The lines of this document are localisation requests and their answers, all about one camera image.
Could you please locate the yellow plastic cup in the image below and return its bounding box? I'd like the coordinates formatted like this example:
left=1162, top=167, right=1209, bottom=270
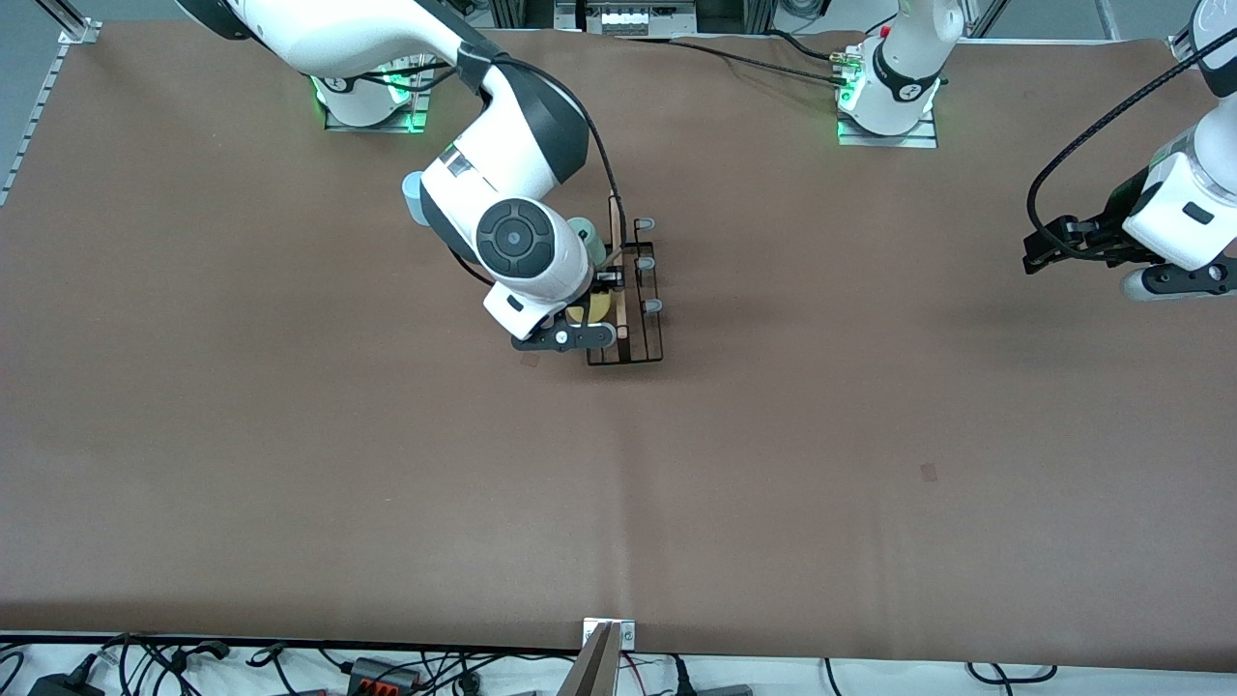
left=564, top=290, right=616, bottom=330

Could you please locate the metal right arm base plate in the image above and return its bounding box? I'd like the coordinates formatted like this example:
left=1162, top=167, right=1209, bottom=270
left=323, top=58, right=441, bottom=134

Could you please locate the grey control box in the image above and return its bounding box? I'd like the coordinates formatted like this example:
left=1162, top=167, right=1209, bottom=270
left=555, top=0, right=699, bottom=36

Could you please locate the brown paper table cover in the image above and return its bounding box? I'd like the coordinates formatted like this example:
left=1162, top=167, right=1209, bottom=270
left=0, top=21, right=1237, bottom=674

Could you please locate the grey camera pole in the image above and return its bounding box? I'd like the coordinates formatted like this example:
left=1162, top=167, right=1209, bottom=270
left=558, top=623, right=622, bottom=696

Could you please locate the small metal bracket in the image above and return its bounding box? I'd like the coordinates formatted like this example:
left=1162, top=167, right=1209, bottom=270
left=582, top=618, right=637, bottom=652

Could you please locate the mint green plastic cup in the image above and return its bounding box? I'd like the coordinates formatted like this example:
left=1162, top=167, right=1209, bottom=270
left=566, top=217, right=609, bottom=268

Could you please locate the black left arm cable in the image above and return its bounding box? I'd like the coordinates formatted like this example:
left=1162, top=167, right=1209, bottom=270
left=1023, top=50, right=1237, bottom=245

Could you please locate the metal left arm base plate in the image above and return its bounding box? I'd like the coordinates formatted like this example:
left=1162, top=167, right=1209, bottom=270
left=836, top=104, right=939, bottom=150

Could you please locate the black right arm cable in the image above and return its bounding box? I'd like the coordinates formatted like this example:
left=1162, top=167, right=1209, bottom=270
left=387, top=53, right=630, bottom=283

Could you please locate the black power adapter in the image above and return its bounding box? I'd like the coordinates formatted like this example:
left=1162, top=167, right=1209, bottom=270
left=27, top=671, right=107, bottom=696

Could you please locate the aluminium frame rail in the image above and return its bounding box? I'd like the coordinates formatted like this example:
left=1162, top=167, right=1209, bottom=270
left=1165, top=0, right=1219, bottom=69
left=0, top=0, right=103, bottom=206

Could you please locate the black looped floor cable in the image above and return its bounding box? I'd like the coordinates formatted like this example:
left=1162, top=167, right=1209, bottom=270
left=964, top=661, right=1058, bottom=686

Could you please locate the black wire cup holder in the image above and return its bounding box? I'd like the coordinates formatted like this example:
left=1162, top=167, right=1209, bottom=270
left=584, top=193, right=667, bottom=367

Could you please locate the black orange connector box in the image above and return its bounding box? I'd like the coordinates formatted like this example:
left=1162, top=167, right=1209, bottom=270
left=346, top=656, right=423, bottom=694

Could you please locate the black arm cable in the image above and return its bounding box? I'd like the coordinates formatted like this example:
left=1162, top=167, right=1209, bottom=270
left=387, top=53, right=630, bottom=283
left=1023, top=50, right=1237, bottom=245

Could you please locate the black cable on table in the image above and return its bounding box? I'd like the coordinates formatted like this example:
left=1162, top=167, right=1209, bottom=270
left=618, top=29, right=863, bottom=90

